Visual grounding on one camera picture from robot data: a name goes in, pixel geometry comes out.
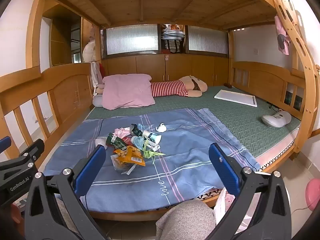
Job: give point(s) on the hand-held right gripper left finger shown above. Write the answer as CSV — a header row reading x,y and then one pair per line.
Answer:
x,y
92,170

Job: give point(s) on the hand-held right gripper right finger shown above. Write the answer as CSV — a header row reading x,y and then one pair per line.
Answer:
x,y
225,170

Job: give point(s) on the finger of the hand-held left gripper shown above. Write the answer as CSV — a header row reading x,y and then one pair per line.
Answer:
x,y
5,143
31,150

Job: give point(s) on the white tissue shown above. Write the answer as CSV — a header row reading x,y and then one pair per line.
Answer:
x,y
100,142

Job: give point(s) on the white red-printed plastic bag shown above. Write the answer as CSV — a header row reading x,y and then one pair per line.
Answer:
x,y
222,205

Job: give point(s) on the green snack packet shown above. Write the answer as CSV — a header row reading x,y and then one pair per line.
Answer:
x,y
116,141

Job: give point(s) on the pink tissue packet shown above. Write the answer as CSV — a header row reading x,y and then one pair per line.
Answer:
x,y
121,132

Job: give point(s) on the light blue wrapper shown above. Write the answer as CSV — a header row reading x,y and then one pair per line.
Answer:
x,y
137,142

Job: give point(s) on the dark green wrapper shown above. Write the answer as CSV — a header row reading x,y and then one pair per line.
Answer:
x,y
136,129

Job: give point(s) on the white printed carton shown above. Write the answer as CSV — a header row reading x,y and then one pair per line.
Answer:
x,y
152,147

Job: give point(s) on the white tube with teal band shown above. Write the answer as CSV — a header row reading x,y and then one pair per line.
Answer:
x,y
151,136

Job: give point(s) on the small white torn wrapper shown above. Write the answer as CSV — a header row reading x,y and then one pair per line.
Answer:
x,y
161,128

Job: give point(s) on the blue checked blanket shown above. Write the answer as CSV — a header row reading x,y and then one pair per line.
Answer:
x,y
190,155

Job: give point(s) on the green woven mat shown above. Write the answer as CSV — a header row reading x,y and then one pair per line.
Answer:
x,y
240,122

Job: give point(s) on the person's grey trouser leg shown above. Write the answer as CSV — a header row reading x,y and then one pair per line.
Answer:
x,y
65,217
185,220

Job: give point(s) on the patterned mattress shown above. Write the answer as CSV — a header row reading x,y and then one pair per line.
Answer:
x,y
277,152

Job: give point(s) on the grey round cushion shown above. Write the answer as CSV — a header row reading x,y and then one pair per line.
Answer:
x,y
98,102

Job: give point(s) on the white massage pillow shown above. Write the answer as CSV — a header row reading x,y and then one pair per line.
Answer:
x,y
276,118

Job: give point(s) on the white framed board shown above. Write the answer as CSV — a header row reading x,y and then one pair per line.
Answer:
x,y
236,97

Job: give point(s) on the beige plush toy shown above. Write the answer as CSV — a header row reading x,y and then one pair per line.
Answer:
x,y
100,89

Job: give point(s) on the small brown object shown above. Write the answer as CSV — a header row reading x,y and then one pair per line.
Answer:
x,y
228,86

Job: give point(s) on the pink pillow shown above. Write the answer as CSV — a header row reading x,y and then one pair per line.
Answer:
x,y
127,92

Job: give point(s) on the pink round-base stand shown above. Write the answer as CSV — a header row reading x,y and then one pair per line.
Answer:
x,y
313,195

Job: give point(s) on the white cloth on headboard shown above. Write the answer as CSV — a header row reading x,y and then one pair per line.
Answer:
x,y
95,77

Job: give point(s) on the striped plush doll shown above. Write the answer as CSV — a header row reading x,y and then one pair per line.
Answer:
x,y
170,88

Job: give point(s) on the dark green box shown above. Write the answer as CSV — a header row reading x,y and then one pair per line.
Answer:
x,y
293,98

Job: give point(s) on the ribbed glass panel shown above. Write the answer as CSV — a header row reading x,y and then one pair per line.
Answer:
x,y
207,40
131,40

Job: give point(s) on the pink hanging cloth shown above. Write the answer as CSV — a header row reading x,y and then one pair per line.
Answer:
x,y
282,37

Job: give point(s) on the wooden bunk bed frame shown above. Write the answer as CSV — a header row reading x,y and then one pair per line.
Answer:
x,y
67,92

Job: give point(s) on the wooden wall cabinet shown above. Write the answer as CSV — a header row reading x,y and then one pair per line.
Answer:
x,y
175,67

